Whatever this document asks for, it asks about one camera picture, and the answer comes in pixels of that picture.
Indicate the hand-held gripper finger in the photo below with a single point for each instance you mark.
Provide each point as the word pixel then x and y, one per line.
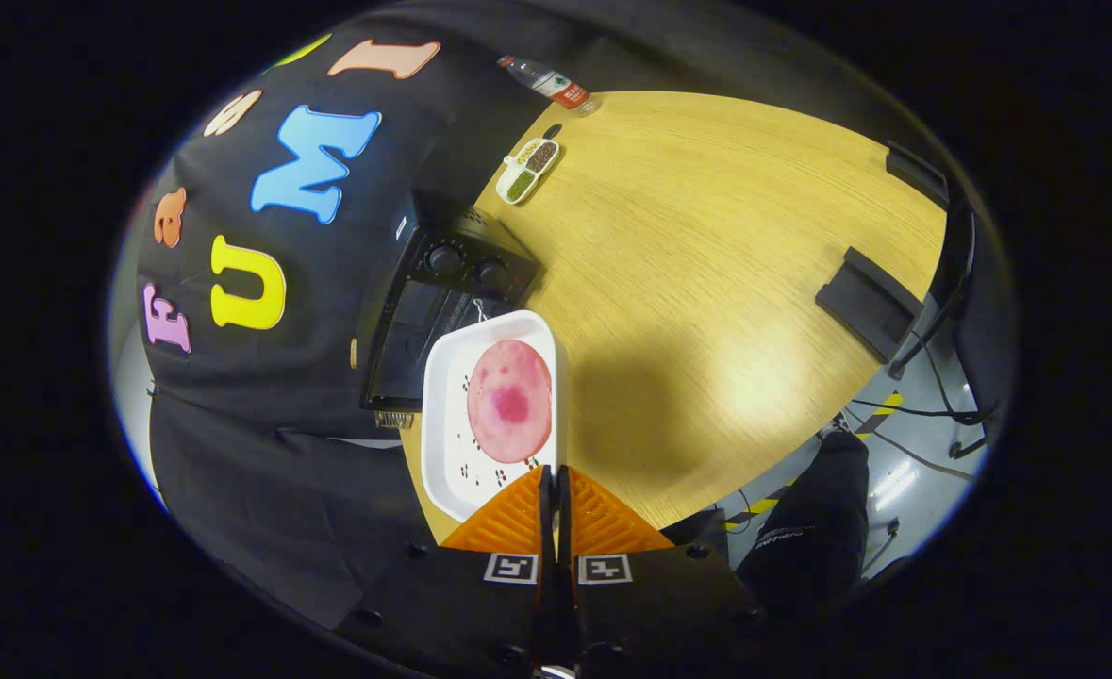
pixel 547 523
pixel 564 523

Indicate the round pink ham slice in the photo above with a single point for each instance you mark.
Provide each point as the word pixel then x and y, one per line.
pixel 508 401

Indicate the white rectangular food plate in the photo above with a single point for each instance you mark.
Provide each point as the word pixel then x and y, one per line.
pixel 442 443

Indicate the black toaster oven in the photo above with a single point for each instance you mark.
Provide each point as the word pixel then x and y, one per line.
pixel 461 245

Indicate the person's black trouser leg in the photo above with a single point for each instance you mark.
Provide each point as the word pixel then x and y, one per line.
pixel 820 519

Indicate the person's shoe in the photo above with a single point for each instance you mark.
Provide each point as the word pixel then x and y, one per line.
pixel 836 426

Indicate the white divided bean dish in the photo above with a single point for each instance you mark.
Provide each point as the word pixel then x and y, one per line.
pixel 527 170

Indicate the black table clamp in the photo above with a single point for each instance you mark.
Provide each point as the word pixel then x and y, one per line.
pixel 916 176
pixel 867 302

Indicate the red label water bottle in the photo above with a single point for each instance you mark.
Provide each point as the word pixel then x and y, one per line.
pixel 556 87

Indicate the black metal stand pole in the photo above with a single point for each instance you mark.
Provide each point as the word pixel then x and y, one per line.
pixel 961 255

